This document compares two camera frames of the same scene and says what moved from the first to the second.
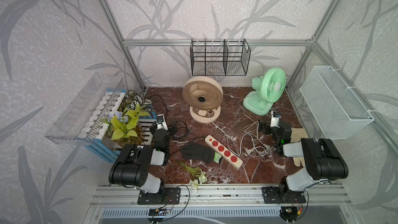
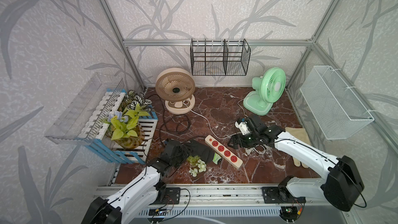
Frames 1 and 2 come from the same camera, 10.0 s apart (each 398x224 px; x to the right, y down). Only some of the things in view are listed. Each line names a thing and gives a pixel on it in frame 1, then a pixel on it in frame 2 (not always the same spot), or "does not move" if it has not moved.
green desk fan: x=268 y=89 does not move
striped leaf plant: x=132 y=99 does not move
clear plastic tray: x=77 y=122 does not move
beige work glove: x=297 y=134 does not move
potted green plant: x=125 y=129 does not move
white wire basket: x=338 y=112 does not move
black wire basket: x=219 y=57 does not move
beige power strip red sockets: x=223 y=152 does not move
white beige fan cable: x=227 y=139 → x=209 y=123
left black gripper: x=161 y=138 → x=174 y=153
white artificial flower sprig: x=198 y=176 → x=196 y=165
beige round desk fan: x=203 y=95 → x=176 y=86
